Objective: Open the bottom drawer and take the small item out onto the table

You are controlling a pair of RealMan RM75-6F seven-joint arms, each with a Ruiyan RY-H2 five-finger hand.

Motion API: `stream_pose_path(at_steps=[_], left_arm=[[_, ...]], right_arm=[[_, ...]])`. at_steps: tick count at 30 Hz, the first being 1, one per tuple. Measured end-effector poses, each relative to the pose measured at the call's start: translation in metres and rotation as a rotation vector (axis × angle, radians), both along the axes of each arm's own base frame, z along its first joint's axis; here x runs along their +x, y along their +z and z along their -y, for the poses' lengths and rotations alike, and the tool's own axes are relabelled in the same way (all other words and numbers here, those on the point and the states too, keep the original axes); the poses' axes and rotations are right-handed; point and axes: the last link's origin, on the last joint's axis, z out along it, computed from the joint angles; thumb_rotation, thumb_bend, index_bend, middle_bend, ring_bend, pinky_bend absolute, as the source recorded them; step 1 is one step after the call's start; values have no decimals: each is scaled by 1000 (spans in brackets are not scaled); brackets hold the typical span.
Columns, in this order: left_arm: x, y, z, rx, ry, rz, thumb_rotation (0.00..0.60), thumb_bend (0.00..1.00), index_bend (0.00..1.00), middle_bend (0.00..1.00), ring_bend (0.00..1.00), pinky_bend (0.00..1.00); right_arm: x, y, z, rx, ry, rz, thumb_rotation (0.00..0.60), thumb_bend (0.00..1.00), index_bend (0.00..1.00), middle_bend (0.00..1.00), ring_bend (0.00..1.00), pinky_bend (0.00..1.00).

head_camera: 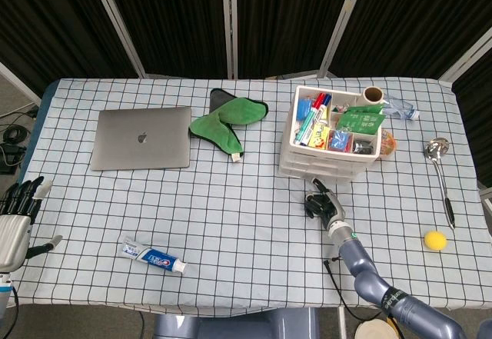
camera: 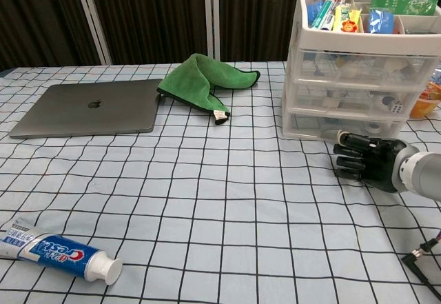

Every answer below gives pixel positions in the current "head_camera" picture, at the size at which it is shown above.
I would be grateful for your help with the orange jelly cup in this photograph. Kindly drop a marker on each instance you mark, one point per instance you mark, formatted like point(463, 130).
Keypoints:
point(388, 145)

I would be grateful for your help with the red capped marker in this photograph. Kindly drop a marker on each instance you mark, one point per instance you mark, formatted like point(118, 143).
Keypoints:
point(319, 100)

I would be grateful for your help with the blue snack packet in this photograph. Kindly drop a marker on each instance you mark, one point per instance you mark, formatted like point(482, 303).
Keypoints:
point(340, 141)

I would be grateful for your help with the grey closed laptop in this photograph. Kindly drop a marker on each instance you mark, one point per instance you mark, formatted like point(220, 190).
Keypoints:
point(142, 139)

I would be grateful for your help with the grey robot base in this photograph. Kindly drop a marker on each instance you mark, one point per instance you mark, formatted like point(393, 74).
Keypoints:
point(230, 323)

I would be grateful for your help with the white desk organizer with items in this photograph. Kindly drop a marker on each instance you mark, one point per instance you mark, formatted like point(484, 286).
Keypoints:
point(292, 154)

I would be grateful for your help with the green microfiber cloth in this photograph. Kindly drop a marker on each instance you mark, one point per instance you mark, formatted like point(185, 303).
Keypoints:
point(230, 112)

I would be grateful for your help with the black folding screen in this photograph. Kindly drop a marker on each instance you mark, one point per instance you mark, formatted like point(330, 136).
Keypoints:
point(280, 20)

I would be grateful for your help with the blue capped marker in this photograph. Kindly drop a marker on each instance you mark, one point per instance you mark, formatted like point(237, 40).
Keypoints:
point(326, 102)

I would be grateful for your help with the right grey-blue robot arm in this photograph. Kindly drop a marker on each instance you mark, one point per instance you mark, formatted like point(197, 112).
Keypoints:
point(365, 273)

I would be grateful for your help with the blue white toothpaste tube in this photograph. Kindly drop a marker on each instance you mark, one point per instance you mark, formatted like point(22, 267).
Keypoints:
point(153, 257)

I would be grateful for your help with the green whiteboard marker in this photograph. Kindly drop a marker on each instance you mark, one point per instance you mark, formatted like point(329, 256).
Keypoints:
point(307, 127)

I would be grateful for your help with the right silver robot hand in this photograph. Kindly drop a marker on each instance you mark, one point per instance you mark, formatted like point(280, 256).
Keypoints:
point(326, 208)

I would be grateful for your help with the black binder clips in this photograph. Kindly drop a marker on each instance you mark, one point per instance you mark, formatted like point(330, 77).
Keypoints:
point(363, 147)

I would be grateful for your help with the white round disc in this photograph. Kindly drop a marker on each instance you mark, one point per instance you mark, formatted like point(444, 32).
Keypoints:
point(374, 329)

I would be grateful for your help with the blue checkered tablecloth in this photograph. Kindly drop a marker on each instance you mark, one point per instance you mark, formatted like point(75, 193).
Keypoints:
point(230, 208)

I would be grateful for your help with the blue plastic packet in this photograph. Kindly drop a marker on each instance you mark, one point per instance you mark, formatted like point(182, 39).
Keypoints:
point(304, 107)

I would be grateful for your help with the yellow foam ball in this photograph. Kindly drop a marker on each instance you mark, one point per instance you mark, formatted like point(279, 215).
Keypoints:
point(435, 240)

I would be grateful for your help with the yellow cartoon snack packet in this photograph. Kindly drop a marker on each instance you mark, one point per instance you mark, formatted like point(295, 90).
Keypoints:
point(319, 137)

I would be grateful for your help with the clear plastic water bottle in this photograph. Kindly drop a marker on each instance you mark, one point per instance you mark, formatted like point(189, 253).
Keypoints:
point(401, 109)

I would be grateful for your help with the green sachet packets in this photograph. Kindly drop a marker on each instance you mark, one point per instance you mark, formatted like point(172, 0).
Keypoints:
point(361, 120)

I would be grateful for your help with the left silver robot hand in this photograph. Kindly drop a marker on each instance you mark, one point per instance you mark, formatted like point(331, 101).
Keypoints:
point(13, 239)

